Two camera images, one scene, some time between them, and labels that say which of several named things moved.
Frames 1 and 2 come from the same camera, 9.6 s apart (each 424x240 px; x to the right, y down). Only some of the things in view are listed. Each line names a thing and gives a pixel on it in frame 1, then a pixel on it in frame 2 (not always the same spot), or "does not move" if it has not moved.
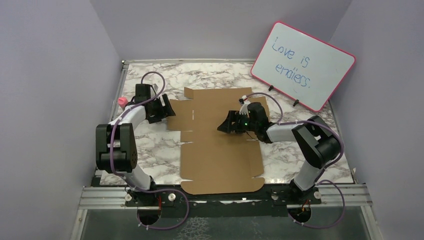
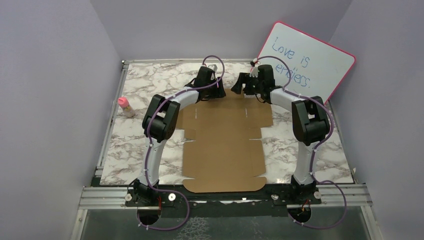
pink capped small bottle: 122,101 does not move
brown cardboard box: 212,161 does not move
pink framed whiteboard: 306,68 does not move
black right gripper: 226,127 to 242,79
